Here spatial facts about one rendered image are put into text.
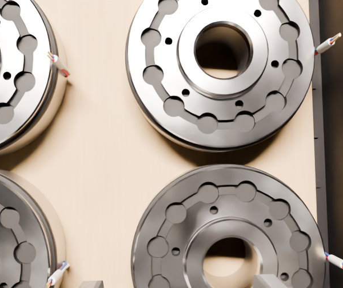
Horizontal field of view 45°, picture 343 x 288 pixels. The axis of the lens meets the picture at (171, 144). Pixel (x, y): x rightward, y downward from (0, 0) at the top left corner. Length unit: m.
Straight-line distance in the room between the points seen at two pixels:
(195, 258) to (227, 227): 0.02
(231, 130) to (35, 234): 0.11
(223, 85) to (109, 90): 0.07
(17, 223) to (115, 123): 0.08
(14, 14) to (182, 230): 0.15
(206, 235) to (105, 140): 0.08
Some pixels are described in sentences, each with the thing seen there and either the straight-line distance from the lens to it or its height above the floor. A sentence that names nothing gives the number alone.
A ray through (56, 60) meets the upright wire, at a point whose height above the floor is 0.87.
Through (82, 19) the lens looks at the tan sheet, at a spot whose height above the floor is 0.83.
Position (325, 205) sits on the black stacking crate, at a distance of 0.27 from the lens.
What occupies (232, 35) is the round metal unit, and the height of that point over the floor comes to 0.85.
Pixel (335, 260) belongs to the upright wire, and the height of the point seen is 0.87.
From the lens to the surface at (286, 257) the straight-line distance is 0.23.
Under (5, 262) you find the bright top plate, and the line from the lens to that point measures 0.23.
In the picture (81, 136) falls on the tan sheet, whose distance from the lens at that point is 0.25.
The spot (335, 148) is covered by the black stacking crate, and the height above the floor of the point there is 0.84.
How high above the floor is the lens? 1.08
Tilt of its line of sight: 86 degrees down
